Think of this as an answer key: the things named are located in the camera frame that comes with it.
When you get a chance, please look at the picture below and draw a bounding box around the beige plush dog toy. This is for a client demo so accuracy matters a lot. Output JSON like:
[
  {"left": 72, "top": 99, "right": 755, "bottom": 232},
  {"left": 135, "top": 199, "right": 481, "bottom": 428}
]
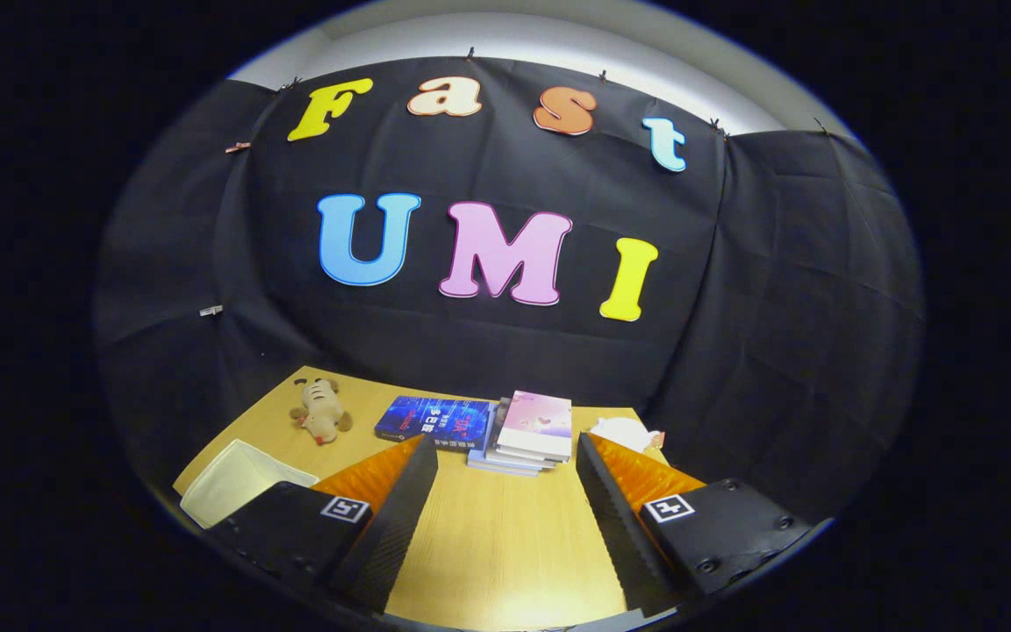
[{"left": 289, "top": 377, "right": 354, "bottom": 446}]

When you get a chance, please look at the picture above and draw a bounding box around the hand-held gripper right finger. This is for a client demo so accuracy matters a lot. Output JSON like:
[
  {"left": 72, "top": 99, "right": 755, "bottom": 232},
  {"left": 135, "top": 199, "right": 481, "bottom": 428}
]
[{"left": 576, "top": 432, "right": 814, "bottom": 617}]

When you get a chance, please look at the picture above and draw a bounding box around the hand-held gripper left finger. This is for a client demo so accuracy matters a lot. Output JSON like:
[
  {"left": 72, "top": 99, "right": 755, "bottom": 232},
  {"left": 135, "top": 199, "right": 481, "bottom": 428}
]
[{"left": 203, "top": 434, "right": 439, "bottom": 615}]

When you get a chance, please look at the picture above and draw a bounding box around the dark blue book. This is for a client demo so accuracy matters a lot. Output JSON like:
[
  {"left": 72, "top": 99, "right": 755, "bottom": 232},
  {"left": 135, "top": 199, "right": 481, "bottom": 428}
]
[{"left": 374, "top": 395, "right": 491, "bottom": 444}]

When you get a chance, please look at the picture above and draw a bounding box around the light blue cover book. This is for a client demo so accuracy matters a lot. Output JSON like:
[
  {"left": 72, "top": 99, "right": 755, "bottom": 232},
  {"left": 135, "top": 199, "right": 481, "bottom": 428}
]
[{"left": 468, "top": 399, "right": 550, "bottom": 478}]

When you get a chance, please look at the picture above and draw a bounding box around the white-edged middle book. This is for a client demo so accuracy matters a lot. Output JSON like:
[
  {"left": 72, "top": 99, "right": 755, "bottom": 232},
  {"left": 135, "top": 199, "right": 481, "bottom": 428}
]
[{"left": 484, "top": 399, "right": 559, "bottom": 470}]

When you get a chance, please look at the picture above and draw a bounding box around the brown fabric storage box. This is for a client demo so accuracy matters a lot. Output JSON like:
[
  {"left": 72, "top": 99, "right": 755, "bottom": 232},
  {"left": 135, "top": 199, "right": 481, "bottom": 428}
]
[{"left": 178, "top": 439, "right": 320, "bottom": 530}]

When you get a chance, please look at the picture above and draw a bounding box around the white plush toy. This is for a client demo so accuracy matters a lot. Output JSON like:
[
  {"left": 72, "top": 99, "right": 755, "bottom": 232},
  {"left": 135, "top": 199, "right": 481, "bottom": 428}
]
[{"left": 591, "top": 416, "right": 666, "bottom": 454}]

